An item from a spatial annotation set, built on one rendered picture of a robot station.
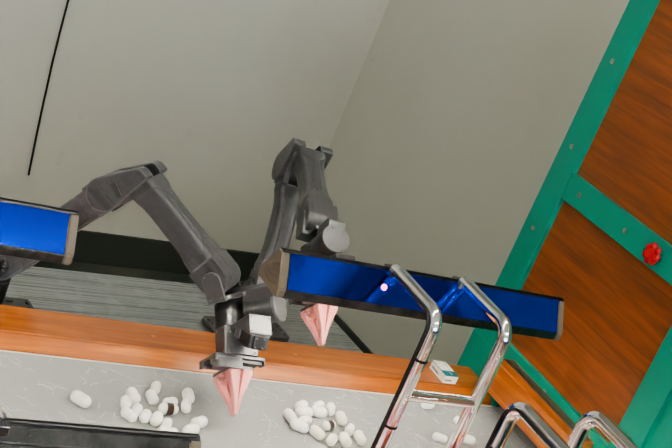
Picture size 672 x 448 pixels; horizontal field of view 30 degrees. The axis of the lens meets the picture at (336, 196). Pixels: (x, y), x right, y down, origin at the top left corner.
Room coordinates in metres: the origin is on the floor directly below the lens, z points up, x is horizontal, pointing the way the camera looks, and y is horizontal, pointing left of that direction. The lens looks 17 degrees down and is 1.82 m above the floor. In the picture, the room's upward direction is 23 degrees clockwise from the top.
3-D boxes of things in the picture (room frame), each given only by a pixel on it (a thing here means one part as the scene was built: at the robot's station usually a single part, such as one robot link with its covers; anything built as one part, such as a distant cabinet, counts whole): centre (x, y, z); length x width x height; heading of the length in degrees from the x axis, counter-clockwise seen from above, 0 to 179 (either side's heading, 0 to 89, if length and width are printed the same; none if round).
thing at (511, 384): (2.38, -0.55, 0.83); 0.30 x 0.06 x 0.07; 33
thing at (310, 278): (2.09, -0.21, 1.08); 0.62 x 0.08 x 0.07; 123
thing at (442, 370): (2.51, -0.36, 0.77); 0.06 x 0.04 x 0.02; 33
